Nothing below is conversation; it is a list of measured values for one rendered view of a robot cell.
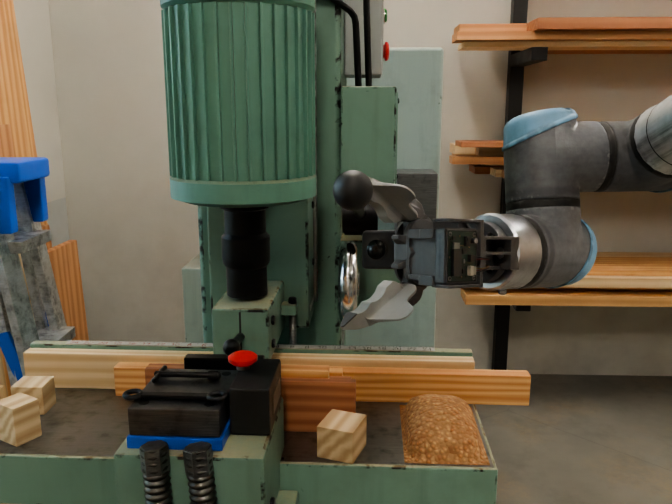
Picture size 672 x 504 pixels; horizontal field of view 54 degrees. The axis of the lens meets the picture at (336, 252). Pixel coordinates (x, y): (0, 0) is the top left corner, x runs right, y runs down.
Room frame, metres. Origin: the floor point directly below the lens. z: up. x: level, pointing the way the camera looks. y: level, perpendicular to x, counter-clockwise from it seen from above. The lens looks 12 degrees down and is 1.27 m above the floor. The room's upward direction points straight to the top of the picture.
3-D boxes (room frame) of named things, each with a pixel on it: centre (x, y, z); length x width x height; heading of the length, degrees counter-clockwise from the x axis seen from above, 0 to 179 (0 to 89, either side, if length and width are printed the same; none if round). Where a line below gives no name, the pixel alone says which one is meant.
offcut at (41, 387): (0.76, 0.38, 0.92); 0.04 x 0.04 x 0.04; 0
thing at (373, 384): (0.80, 0.02, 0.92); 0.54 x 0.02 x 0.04; 87
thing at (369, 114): (1.01, -0.05, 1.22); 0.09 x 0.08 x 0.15; 177
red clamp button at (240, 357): (0.63, 0.09, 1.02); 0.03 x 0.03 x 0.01
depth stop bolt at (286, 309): (0.86, 0.06, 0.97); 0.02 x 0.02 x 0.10; 87
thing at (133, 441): (0.61, 0.13, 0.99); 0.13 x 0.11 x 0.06; 87
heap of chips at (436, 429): (0.70, -0.12, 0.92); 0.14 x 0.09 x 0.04; 177
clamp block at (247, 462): (0.61, 0.13, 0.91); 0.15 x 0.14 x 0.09; 87
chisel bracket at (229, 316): (0.82, 0.11, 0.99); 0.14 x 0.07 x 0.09; 177
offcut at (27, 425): (0.69, 0.36, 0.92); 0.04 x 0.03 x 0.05; 59
